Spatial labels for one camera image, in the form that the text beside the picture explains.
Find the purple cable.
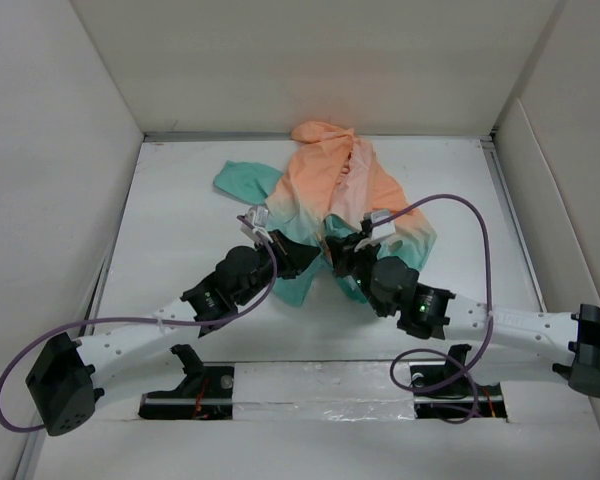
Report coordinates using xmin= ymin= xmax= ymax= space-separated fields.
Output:
xmin=0 ymin=215 xmax=280 ymax=434
xmin=362 ymin=193 xmax=496 ymax=424

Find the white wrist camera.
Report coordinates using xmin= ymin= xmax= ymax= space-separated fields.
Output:
xmin=361 ymin=209 xmax=396 ymax=246
xmin=238 ymin=205 xmax=270 ymax=242

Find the clear plastic taped strip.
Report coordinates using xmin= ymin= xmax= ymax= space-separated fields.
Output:
xmin=232 ymin=361 xmax=415 ymax=422

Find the orange and teal gradient jacket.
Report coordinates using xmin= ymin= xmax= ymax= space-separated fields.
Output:
xmin=213 ymin=121 xmax=437 ymax=307

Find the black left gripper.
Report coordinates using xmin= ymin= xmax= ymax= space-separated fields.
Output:
xmin=234 ymin=230 xmax=318 ymax=307

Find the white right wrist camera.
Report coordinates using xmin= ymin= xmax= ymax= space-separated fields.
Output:
xmin=361 ymin=209 xmax=396 ymax=246

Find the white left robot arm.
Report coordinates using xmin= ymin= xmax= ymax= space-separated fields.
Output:
xmin=25 ymin=230 xmax=321 ymax=436

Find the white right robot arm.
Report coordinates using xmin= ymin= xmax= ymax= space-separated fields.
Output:
xmin=326 ymin=234 xmax=600 ymax=399

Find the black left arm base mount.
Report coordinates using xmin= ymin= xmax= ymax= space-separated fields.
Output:
xmin=138 ymin=344 xmax=235 ymax=421

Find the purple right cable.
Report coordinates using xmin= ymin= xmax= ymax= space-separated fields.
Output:
xmin=362 ymin=193 xmax=496 ymax=424

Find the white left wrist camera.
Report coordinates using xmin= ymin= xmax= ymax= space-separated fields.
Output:
xmin=238 ymin=205 xmax=270 ymax=242

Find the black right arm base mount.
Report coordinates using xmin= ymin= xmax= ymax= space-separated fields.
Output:
xmin=409 ymin=343 xmax=509 ymax=420

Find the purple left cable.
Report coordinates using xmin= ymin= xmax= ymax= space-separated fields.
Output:
xmin=0 ymin=215 xmax=280 ymax=434

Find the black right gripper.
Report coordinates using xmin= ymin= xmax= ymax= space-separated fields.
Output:
xmin=327 ymin=231 xmax=389 ymax=318

